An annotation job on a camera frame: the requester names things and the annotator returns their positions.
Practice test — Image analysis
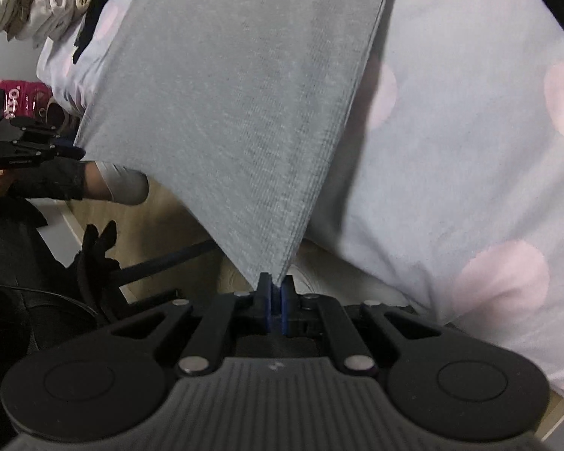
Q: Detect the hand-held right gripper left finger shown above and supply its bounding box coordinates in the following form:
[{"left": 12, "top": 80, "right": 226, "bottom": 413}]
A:
[{"left": 112, "top": 272, "right": 276, "bottom": 377}]

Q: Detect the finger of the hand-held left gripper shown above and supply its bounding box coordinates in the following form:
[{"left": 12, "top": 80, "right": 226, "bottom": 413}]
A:
[
  {"left": 9, "top": 115, "right": 65, "bottom": 137},
  {"left": 42, "top": 145, "right": 86, "bottom": 161}
]

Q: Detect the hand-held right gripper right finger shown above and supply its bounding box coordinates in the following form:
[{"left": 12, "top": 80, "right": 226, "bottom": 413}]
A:
[{"left": 279, "top": 273, "right": 443, "bottom": 377}]

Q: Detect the grey shirt with black trim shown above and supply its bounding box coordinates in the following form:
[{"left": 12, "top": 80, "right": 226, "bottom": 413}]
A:
[{"left": 72, "top": 0, "right": 403, "bottom": 292}]

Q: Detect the stack of folded light clothes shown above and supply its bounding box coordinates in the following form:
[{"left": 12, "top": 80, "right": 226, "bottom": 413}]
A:
[{"left": 0, "top": 0, "right": 144, "bottom": 50}]

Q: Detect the pink printed plastic bag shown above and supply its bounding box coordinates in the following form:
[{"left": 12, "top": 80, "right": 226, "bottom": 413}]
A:
[{"left": 0, "top": 78, "right": 53, "bottom": 119}]

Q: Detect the person's leg with grey sock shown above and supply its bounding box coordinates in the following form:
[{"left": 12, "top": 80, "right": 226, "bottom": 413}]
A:
[{"left": 8, "top": 160, "right": 150, "bottom": 206}]

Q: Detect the black metal bar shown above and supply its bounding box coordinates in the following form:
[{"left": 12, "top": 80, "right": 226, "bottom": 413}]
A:
[{"left": 115, "top": 239, "right": 217, "bottom": 285}]

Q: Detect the bed with dotted sheet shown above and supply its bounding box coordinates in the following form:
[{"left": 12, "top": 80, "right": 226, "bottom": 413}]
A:
[{"left": 35, "top": 0, "right": 564, "bottom": 407}]

